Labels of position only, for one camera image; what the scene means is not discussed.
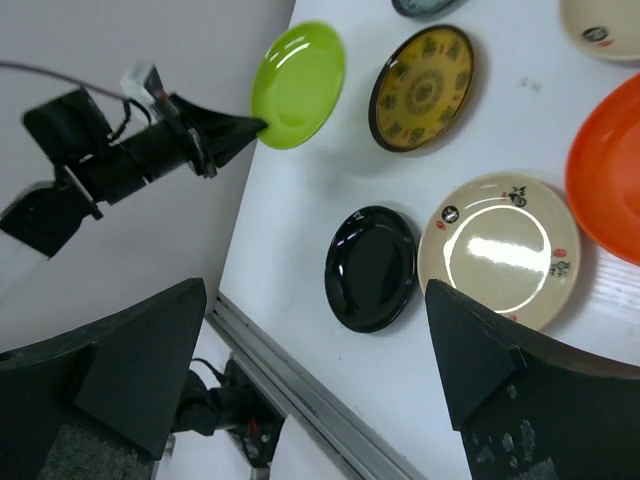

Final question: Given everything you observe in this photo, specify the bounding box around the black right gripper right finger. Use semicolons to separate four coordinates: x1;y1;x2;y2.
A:
425;279;639;479

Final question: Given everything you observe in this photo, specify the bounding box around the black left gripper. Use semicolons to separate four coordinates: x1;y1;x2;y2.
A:
22;88;266;205

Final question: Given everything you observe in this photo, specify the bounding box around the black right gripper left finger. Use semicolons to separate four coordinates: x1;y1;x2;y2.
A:
1;278;207;479

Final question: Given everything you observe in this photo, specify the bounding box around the green plate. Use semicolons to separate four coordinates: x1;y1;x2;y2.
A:
249;20;346;150

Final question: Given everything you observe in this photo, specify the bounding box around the cream plate with characters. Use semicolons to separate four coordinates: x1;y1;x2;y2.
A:
417;172;581;331

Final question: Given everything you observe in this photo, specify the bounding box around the black plate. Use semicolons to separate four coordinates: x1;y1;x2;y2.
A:
324;205;417;334

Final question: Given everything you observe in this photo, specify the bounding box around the yellow patterned plate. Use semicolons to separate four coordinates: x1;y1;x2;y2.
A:
368;24;475;153

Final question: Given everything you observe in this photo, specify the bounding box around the blue floral plate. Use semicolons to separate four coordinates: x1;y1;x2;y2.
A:
391;0;461;18

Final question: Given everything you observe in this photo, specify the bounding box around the orange plate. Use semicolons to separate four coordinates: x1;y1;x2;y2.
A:
565;75;639;265

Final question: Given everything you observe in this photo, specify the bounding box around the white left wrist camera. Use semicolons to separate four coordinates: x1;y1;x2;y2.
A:
120;61;164;123

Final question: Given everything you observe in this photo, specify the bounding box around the aluminium table frame rail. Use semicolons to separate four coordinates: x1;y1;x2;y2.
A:
205;294;424;479

